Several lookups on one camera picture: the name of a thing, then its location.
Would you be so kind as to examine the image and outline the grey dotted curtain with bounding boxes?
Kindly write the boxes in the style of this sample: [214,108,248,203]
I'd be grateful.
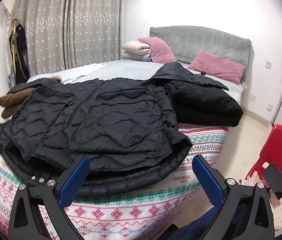
[14,0,124,75]

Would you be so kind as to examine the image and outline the pink pillow near headboard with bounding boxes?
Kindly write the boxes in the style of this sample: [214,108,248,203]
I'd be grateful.
[188,50,245,85]

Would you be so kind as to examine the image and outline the white wall socket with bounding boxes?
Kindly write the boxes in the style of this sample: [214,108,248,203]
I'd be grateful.
[265,61,272,69]

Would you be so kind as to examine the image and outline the patterned knit blanket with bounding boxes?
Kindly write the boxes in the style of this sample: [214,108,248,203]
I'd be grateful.
[0,123,231,240]

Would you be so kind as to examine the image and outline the pink pillow on stack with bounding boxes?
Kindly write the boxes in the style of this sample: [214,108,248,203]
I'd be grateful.
[138,37,178,63]

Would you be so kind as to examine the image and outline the grey quilted headboard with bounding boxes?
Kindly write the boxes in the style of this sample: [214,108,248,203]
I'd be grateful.
[149,25,252,83]

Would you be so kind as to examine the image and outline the grey bed sheet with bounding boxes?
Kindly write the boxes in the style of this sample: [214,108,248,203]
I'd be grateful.
[21,60,243,111]

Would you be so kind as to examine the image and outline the black folded coat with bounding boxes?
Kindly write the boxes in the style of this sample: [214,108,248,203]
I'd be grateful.
[145,62,243,127]

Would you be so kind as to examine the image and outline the brown folded fleece garment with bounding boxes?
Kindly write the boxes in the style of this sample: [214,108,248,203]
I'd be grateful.
[0,88,34,119]

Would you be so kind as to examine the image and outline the red plastic chair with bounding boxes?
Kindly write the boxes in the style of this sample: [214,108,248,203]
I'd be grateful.
[245,123,282,188]

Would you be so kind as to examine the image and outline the hanging dark clothes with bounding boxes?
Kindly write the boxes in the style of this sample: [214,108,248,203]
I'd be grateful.
[9,19,30,85]

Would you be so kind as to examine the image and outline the black quilted puffer jacket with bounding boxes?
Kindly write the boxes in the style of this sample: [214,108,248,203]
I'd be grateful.
[0,78,191,197]

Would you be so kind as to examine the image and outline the blue grey folded blanket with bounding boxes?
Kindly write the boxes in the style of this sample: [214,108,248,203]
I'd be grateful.
[122,51,152,62]

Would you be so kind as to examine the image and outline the beige folded blanket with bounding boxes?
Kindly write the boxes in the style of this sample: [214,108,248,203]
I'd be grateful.
[122,41,151,55]

